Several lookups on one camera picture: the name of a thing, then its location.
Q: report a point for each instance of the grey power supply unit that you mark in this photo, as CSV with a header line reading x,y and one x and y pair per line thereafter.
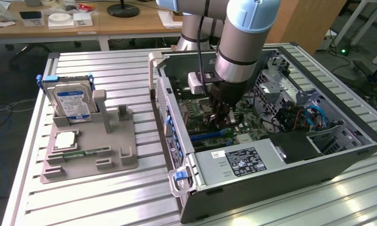
x,y
214,169

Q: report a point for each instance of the silver chipset heatsink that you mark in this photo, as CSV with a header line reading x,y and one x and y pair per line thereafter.
x,y
243,139

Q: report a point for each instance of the white paper slip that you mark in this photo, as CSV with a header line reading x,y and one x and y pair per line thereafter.
x,y
3,24

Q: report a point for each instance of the white paper stack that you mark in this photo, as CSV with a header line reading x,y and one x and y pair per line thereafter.
x,y
170,21

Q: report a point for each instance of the silver metal disk bay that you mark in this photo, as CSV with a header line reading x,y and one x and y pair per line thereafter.
x,y
270,94

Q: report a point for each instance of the grey parts rack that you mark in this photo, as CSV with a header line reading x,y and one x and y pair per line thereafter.
x,y
91,141

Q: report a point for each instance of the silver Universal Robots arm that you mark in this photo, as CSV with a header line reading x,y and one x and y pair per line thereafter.
x,y
239,47

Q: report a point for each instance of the green motherboard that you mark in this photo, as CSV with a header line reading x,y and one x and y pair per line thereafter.
x,y
251,127

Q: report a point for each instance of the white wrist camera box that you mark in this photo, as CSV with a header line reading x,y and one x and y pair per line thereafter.
x,y
195,83

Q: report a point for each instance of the green RAM stick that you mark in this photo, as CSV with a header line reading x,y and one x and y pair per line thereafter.
x,y
82,153

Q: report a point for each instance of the wooden cabinet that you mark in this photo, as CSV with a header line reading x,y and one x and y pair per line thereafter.
x,y
309,23

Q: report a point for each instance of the white round dish block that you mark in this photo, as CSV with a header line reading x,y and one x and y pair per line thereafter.
x,y
62,20

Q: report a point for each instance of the red package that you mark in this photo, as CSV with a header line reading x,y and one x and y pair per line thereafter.
x,y
86,7

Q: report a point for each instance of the silver CPU chip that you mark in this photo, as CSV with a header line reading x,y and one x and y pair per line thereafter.
x,y
66,140

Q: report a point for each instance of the hard disk in blue carrier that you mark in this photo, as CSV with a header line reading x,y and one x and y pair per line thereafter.
x,y
71,99

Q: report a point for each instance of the green graphics card with bracket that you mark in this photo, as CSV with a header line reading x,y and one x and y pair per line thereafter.
x,y
234,118

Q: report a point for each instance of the wooden desk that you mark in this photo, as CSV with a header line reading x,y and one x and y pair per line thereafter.
x,y
129,26

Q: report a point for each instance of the black open PC case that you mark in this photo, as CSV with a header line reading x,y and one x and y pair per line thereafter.
x,y
270,195

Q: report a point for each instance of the black and white box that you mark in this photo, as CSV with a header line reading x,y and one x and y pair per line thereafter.
x,y
33,16

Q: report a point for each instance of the black round monitor base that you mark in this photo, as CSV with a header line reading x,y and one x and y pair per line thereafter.
x,y
123,10

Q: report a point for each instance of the white labelled box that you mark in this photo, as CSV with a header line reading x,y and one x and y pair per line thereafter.
x,y
83,18

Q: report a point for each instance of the blue expansion slot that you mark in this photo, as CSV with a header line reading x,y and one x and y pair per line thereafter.
x,y
207,136

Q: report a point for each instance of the black office chair base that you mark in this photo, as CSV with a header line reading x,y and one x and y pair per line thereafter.
x,y
29,53

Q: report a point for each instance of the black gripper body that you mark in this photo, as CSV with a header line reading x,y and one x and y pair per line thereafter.
x,y
230,94

